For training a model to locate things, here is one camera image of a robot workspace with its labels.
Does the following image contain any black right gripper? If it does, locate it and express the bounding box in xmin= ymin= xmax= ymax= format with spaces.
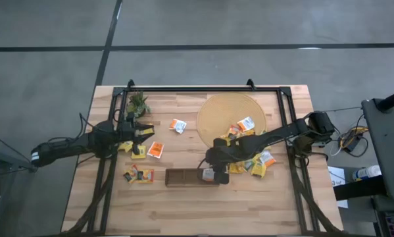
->
xmin=207 ymin=138 xmax=244 ymax=186

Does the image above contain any black pole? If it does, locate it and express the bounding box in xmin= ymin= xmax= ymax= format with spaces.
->
xmin=376 ymin=86 xmax=394 ymax=112

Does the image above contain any round woven straw placemat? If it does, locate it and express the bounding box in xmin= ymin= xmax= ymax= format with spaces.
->
xmin=195 ymin=92 xmax=268 ymax=149

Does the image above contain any white paper sheet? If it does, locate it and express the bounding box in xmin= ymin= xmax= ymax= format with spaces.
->
xmin=327 ymin=166 xmax=349 ymax=209

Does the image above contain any black chair armrest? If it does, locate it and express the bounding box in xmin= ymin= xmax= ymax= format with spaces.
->
xmin=333 ymin=175 xmax=383 ymax=201

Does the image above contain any dark wooden divided tray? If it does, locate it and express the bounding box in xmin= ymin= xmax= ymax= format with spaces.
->
xmin=164 ymin=168 xmax=220 ymax=188

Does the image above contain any black aluminium table frame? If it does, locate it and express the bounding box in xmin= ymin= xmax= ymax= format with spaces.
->
xmin=60 ymin=85 xmax=349 ymax=237

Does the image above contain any white and orange tea packet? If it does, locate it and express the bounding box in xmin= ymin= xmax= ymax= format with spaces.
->
xmin=259 ymin=150 xmax=278 ymax=167
xmin=202 ymin=168 xmax=216 ymax=183
xmin=146 ymin=142 xmax=165 ymax=160
xmin=236 ymin=116 xmax=256 ymax=133
xmin=168 ymin=118 xmax=187 ymax=135

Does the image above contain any grey metal stand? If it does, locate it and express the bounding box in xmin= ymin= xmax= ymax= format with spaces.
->
xmin=0 ymin=131 xmax=39 ymax=237

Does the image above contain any white plastic bottle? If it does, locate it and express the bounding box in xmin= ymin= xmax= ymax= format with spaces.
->
xmin=351 ymin=165 xmax=382 ymax=182

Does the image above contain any black power adapter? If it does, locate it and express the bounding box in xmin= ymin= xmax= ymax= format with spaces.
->
xmin=343 ymin=136 xmax=362 ymax=153

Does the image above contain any yellow cable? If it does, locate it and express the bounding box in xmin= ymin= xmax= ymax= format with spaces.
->
xmin=339 ymin=126 xmax=370 ymax=149

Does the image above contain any small potted succulent plant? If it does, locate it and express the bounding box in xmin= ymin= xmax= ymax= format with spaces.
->
xmin=126 ymin=91 xmax=152 ymax=119

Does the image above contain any thin black cable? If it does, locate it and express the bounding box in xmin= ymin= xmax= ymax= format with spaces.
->
xmin=314 ymin=105 xmax=362 ymax=115

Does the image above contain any dark grey desk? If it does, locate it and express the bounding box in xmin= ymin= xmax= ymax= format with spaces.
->
xmin=360 ymin=97 xmax=394 ymax=202

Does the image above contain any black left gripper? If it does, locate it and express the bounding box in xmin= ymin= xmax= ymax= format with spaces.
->
xmin=119 ymin=112 xmax=155 ymax=156

